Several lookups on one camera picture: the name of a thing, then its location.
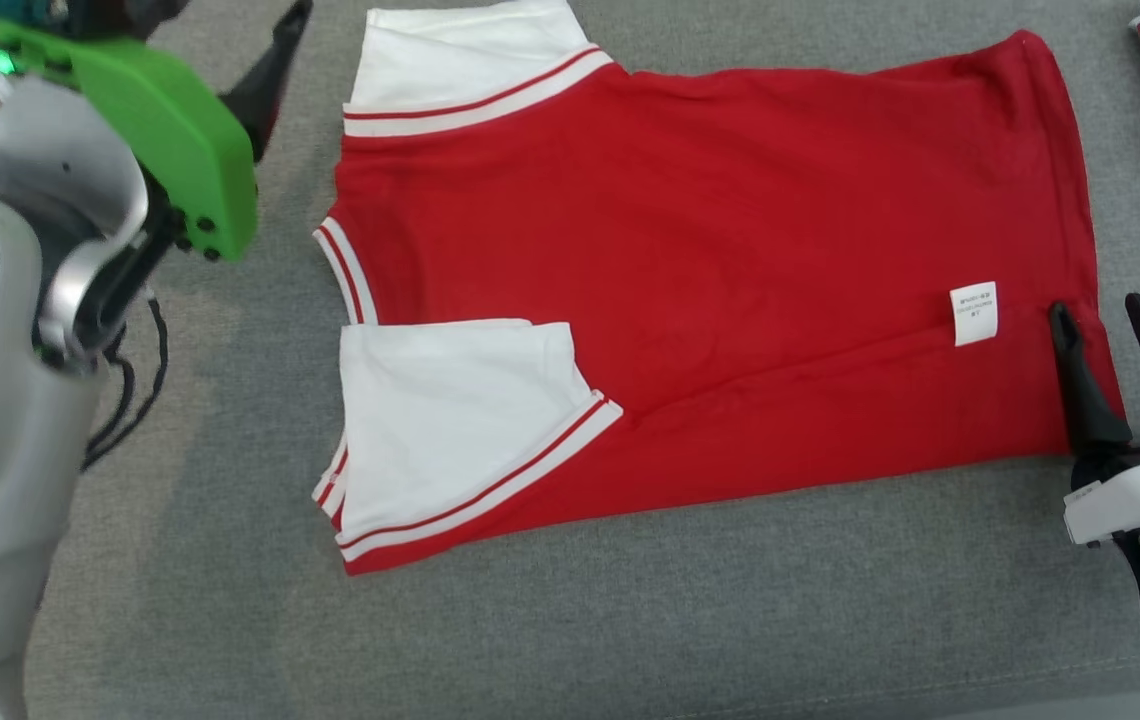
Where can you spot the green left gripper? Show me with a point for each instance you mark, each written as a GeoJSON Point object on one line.
{"type": "Point", "coordinates": [170, 130]}

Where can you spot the red white short-sleeve shirt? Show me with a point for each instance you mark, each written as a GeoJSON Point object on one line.
{"type": "Point", "coordinates": [730, 250]}

